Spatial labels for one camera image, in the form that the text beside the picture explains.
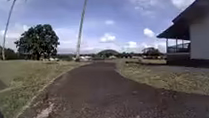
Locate dark hill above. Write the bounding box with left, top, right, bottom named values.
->
left=95, top=48, right=120, bottom=58

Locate large round dark tree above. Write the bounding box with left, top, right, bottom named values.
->
left=13, top=23, right=62, bottom=62

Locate grass lawn with pale edge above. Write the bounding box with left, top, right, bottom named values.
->
left=0, top=55, right=95, bottom=118

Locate thin curved palm tree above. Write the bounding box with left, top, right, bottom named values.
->
left=0, top=0, right=30, bottom=62

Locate green grass lawn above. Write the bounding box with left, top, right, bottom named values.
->
left=114, top=55, right=209, bottom=101

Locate tall leaning palm tree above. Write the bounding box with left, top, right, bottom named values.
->
left=72, top=0, right=92, bottom=62

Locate dark asphalt road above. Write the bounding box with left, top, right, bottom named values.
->
left=7, top=55, right=209, bottom=118

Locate dark low structure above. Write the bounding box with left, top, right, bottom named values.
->
left=140, top=46, right=161, bottom=59

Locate white building with dark roof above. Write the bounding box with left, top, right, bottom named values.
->
left=154, top=0, right=209, bottom=71

